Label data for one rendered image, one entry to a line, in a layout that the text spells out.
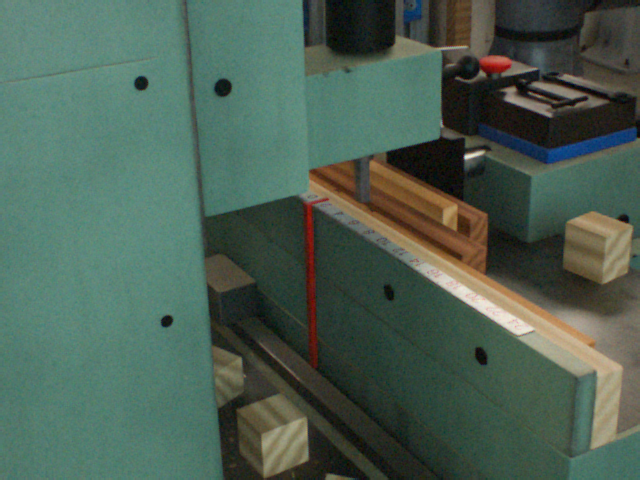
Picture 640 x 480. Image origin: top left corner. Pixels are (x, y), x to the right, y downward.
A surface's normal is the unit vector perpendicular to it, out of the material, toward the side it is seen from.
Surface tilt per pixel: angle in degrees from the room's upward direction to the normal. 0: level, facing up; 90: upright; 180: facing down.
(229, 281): 0
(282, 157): 90
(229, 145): 90
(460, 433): 90
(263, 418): 0
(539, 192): 90
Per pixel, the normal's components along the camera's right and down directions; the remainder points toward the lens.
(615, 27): -0.91, 0.14
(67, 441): 0.51, 0.35
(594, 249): -0.79, 0.28
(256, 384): -0.03, -0.91
